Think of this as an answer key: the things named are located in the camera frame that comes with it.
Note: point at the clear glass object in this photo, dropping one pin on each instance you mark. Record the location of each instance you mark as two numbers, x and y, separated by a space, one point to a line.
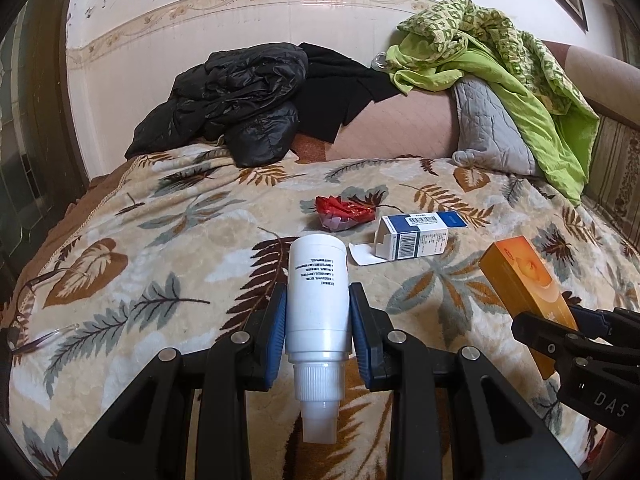
380 61

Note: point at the black cloth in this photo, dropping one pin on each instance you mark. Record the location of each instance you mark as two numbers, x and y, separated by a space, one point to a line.
340 90

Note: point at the patterned sofa side panel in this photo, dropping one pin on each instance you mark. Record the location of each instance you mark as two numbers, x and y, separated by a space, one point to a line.
617 170

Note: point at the orange box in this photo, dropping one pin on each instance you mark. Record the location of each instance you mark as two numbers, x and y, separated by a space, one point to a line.
520 280

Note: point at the pink sofa backrest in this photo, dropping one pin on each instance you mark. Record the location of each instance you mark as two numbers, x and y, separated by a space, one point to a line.
410 125

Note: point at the small purple paper scrap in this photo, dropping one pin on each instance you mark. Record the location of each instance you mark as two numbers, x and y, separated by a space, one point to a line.
337 224

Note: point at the leaf print blanket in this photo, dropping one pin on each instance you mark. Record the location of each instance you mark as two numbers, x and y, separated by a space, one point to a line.
175 270

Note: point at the black puffer jacket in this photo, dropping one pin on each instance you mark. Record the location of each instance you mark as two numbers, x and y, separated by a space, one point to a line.
225 95

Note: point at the red crumpled wrapper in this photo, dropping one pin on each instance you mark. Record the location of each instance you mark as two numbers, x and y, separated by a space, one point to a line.
345 207

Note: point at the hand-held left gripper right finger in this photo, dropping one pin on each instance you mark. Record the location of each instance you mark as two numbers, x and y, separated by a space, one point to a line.
361 332

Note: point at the grey quilted pillow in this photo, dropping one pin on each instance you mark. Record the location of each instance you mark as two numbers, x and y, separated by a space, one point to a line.
490 130

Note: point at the white plastic bottle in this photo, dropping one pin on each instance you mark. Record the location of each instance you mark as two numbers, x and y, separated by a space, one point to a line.
317 300

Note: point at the blue and white box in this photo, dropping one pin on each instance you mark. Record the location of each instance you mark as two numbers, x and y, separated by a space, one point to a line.
415 242

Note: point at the wooden door with glass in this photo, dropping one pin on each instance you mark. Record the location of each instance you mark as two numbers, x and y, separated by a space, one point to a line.
35 135

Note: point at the eyeglasses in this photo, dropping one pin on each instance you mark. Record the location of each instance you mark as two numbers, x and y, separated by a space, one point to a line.
37 276

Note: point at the green quilt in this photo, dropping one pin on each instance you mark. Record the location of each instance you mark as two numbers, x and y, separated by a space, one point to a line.
530 90

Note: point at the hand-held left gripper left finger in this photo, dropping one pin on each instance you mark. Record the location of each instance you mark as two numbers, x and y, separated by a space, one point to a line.
277 332

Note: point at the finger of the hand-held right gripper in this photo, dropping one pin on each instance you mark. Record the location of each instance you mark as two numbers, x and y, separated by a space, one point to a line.
592 321
540 332

